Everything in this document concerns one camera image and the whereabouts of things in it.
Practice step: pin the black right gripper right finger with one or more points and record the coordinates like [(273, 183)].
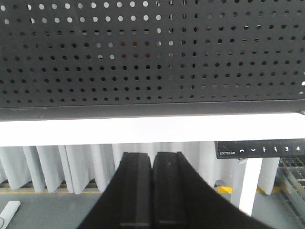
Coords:
[(183, 200)]

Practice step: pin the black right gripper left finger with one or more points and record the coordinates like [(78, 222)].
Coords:
[(126, 203)]

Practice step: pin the white standing desk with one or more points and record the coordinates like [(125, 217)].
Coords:
[(257, 172)]

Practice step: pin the grey pleated curtain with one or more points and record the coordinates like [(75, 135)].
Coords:
[(47, 167)]

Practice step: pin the metal floor grating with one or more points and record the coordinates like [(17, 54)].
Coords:
[(291, 179)]

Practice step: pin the black desk height controller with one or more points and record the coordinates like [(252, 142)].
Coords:
[(260, 148)]

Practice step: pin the black perforated pegboard panel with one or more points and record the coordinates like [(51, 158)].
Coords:
[(66, 59)]

